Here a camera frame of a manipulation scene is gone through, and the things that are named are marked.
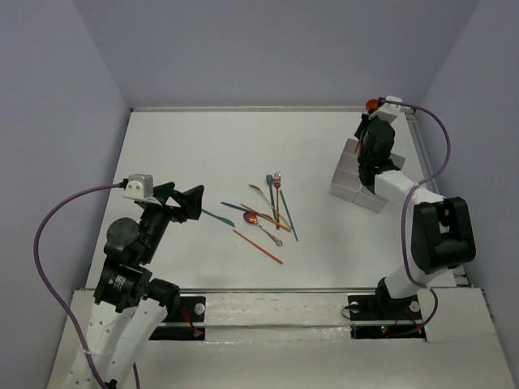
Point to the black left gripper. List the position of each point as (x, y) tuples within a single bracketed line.
[(171, 201)]

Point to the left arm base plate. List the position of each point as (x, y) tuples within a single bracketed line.
[(187, 323)]

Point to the iridescent metal spoon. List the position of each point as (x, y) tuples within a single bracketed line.
[(252, 218)]

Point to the aluminium table edge rail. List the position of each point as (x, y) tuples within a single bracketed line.
[(247, 109)]

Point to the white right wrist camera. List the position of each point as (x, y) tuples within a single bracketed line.
[(389, 110)]

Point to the dark blue plastic knife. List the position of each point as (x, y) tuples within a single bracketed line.
[(236, 207)]

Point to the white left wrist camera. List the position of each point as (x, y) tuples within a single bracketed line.
[(139, 187)]

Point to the yellow-orange chopstick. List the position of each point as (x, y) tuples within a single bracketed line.
[(268, 218)]

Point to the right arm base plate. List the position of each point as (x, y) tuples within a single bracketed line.
[(369, 320)]

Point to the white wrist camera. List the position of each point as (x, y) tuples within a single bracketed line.
[(139, 187), (389, 110)]

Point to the teal plastic knife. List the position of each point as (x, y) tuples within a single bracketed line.
[(220, 218)]

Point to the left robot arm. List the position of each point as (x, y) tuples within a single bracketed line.
[(128, 303)]

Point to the white divided utensil container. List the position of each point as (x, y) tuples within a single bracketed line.
[(346, 185)]

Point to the orange plastic spoon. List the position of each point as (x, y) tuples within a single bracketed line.
[(372, 105)]

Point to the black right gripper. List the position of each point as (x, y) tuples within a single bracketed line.
[(365, 122)]

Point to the red-orange chopstick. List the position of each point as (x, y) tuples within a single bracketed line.
[(258, 247)]

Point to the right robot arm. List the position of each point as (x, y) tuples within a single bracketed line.
[(436, 232)]

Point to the teal chopstick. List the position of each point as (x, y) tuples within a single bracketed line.
[(294, 231)]

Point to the copper fork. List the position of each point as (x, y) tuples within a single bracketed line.
[(277, 185)]

